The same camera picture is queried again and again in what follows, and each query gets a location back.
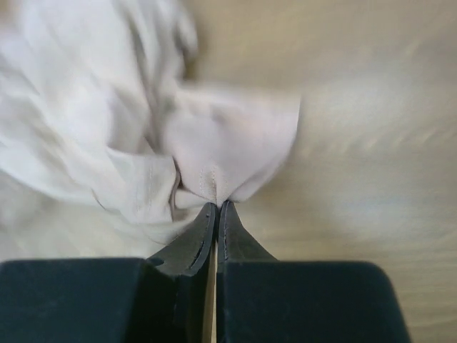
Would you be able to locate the beige t-shirt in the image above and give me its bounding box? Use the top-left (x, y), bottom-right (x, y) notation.
top-left (1, 1), bottom-right (301, 258)

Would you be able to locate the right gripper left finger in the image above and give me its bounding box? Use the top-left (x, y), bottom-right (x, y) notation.
top-left (135, 204), bottom-right (217, 342)

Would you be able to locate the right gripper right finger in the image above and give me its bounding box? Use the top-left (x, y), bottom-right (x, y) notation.
top-left (216, 201), bottom-right (276, 342)

